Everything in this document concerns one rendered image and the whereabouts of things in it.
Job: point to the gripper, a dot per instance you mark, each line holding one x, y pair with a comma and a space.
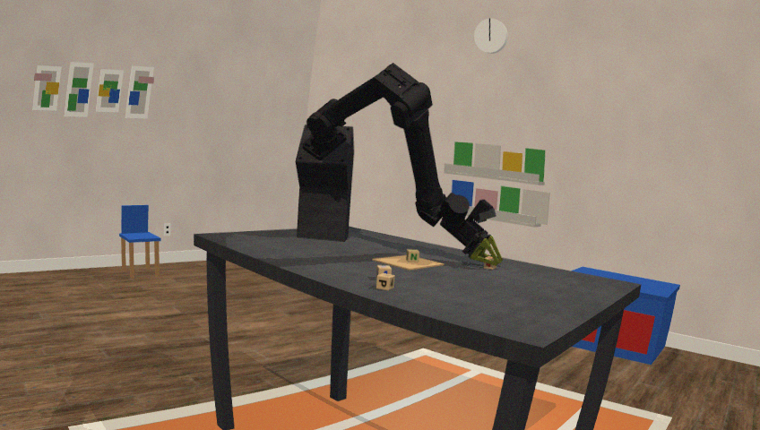
482, 240

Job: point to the tan letter block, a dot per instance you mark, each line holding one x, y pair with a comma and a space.
383, 269
489, 266
385, 281
412, 255

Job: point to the tan flat mat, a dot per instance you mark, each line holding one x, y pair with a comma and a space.
401, 262

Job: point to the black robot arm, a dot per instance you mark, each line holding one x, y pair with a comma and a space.
411, 97

